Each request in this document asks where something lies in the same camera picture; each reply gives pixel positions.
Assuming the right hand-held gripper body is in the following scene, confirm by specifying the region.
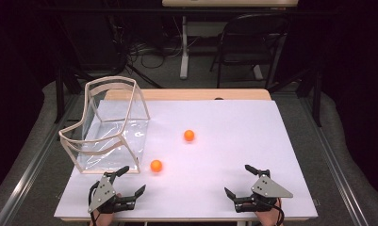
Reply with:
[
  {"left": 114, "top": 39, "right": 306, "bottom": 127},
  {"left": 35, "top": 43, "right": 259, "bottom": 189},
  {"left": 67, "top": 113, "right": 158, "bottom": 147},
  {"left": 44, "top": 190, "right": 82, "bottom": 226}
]
[{"left": 234, "top": 174, "right": 294, "bottom": 214}]

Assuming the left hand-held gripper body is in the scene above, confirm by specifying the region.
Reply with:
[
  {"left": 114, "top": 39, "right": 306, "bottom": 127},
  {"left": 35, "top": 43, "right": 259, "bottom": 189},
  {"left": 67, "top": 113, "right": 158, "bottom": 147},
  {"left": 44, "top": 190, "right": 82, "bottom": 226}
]
[{"left": 88, "top": 174, "right": 138, "bottom": 215}]

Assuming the clear plastic container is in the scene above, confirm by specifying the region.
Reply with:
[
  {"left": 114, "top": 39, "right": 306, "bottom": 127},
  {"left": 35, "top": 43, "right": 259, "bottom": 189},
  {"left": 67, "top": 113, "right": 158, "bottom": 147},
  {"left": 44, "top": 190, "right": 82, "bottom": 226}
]
[{"left": 58, "top": 75, "right": 152, "bottom": 175}]

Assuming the person's left hand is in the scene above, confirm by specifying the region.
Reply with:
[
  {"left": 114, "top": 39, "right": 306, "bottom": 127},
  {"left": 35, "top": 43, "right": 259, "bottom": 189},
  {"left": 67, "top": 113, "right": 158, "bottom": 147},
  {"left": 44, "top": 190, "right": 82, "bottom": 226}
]
[{"left": 90, "top": 209, "right": 116, "bottom": 226}]

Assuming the person's right hand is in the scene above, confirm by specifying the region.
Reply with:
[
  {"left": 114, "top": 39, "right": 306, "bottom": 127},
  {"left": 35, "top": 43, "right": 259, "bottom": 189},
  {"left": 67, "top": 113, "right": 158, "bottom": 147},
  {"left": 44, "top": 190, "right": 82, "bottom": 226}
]
[{"left": 254, "top": 200, "right": 285, "bottom": 226}]

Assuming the black metal stand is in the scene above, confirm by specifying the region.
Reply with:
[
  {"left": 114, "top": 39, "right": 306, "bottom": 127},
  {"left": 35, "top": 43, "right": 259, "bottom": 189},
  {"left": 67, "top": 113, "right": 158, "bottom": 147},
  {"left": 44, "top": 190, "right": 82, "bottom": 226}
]
[{"left": 312, "top": 69, "right": 323, "bottom": 128}]

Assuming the wooden table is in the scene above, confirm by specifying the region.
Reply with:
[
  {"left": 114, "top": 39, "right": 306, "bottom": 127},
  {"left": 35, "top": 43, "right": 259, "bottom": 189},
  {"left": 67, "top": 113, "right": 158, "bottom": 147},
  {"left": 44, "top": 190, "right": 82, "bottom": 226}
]
[{"left": 54, "top": 89, "right": 319, "bottom": 223}]

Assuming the black folding chair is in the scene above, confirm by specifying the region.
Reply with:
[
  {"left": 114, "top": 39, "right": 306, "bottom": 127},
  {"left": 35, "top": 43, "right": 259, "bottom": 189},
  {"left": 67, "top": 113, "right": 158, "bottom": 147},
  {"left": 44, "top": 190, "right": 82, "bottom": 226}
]
[{"left": 209, "top": 12, "right": 290, "bottom": 89}]

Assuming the white-legged desk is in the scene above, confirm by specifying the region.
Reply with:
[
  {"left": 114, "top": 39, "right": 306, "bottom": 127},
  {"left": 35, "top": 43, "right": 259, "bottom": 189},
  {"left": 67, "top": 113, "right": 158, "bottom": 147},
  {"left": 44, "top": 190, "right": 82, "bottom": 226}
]
[{"left": 161, "top": 0, "right": 299, "bottom": 81}]

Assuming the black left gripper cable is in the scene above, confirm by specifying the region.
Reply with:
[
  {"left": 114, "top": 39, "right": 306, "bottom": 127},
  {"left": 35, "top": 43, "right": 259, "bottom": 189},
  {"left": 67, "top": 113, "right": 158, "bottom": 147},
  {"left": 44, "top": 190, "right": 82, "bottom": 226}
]
[{"left": 88, "top": 181, "right": 100, "bottom": 226}]

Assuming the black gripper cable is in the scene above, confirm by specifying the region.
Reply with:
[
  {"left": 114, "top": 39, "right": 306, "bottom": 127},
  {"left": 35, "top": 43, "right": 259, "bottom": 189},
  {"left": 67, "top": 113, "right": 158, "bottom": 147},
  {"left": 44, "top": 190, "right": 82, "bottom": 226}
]
[
  {"left": 88, "top": 181, "right": 100, "bottom": 226},
  {"left": 265, "top": 197, "right": 286, "bottom": 226}
]

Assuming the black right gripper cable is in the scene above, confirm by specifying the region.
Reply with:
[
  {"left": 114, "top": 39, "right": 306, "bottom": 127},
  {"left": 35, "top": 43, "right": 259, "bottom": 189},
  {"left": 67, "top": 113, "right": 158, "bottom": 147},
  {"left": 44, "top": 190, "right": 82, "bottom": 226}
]
[{"left": 265, "top": 197, "right": 286, "bottom": 226}]

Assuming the aluminium rail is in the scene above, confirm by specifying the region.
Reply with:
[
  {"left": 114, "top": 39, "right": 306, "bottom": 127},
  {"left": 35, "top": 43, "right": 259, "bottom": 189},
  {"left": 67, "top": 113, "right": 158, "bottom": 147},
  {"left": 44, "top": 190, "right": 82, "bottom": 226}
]
[
  {"left": 0, "top": 93, "right": 81, "bottom": 226},
  {"left": 299, "top": 93, "right": 370, "bottom": 226}
]

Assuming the tangle of floor cables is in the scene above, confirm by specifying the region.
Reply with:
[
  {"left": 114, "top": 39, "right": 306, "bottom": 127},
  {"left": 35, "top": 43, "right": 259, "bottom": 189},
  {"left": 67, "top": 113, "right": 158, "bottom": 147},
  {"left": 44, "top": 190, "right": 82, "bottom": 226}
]
[{"left": 126, "top": 34, "right": 185, "bottom": 71}]

